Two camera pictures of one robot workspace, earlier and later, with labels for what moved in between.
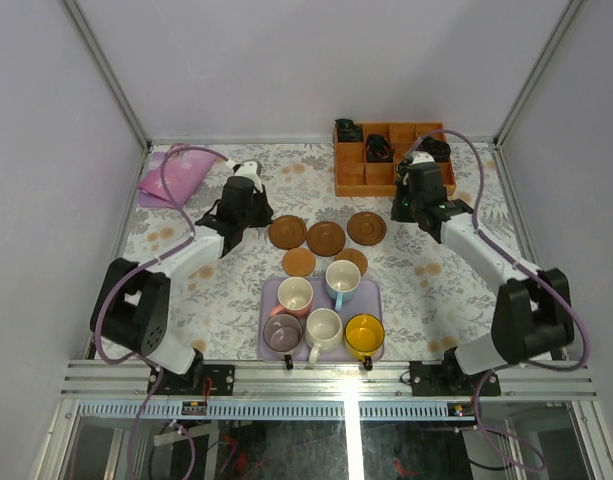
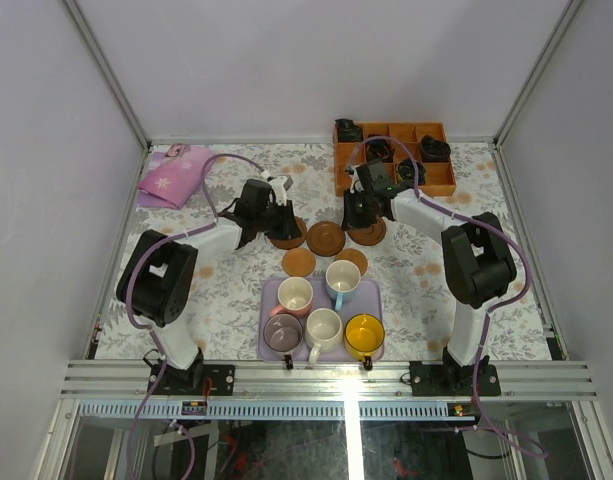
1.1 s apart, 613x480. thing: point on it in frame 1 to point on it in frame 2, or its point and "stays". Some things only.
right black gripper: (402, 186) to (349, 219)
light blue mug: (342, 278) stays
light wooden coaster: (356, 256) stays
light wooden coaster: (298, 262) stays
